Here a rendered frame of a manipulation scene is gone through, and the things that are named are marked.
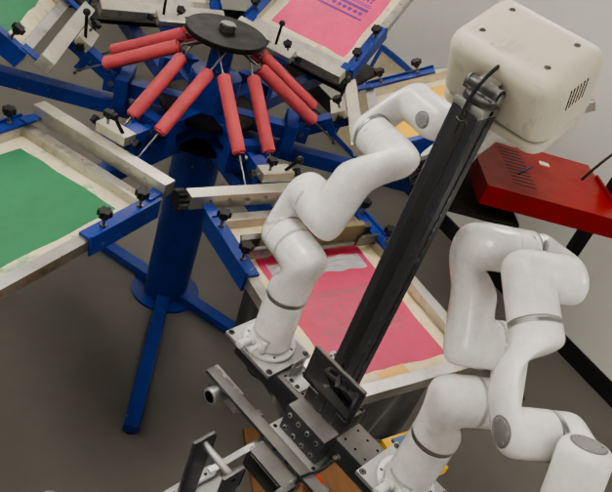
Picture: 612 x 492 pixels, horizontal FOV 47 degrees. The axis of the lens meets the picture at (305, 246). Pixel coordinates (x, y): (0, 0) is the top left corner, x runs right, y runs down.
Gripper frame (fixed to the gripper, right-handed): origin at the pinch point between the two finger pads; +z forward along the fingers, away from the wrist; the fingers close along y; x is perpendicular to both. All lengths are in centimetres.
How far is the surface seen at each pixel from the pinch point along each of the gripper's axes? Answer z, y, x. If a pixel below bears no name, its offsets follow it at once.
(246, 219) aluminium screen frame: 68, 17, -19
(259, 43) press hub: 65, 13, -93
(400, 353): 44, -20, 30
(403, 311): 50, -28, 13
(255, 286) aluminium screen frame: 55, 21, 11
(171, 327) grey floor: 177, 6, -20
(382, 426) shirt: 75, -33, 44
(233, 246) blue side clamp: 61, 25, -4
